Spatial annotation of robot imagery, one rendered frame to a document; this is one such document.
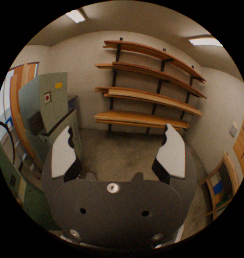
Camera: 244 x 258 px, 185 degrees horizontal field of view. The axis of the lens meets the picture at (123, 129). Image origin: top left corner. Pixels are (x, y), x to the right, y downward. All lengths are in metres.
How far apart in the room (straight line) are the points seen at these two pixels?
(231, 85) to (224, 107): 0.76
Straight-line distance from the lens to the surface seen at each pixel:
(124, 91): 1.43
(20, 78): 2.28
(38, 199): 0.97
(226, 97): 2.62
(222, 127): 2.50
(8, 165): 0.84
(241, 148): 2.43
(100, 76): 1.92
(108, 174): 1.45
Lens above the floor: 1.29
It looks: 32 degrees down
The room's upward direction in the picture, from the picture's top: 9 degrees clockwise
